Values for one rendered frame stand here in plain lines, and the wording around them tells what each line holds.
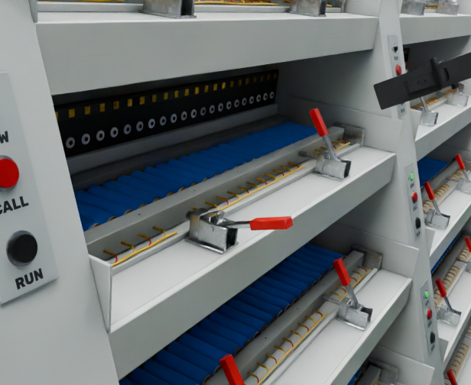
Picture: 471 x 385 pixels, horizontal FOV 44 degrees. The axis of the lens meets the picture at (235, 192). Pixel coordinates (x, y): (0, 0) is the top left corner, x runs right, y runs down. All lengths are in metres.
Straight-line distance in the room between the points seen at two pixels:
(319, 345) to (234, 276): 0.25
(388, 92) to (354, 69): 0.24
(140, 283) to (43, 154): 0.14
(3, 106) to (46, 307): 0.12
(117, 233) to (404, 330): 0.62
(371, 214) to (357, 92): 0.19
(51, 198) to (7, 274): 0.05
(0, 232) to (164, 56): 0.20
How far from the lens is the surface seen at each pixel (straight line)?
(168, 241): 0.51
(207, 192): 0.58
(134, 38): 0.44
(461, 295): 1.37
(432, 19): 1.18
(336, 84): 0.92
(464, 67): 0.62
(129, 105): 0.64
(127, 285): 0.45
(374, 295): 0.88
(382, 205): 0.93
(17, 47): 0.36
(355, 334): 0.78
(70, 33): 0.39
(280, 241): 0.58
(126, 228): 0.49
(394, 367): 1.03
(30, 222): 0.35
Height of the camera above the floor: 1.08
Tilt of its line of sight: 10 degrees down
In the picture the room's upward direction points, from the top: 10 degrees counter-clockwise
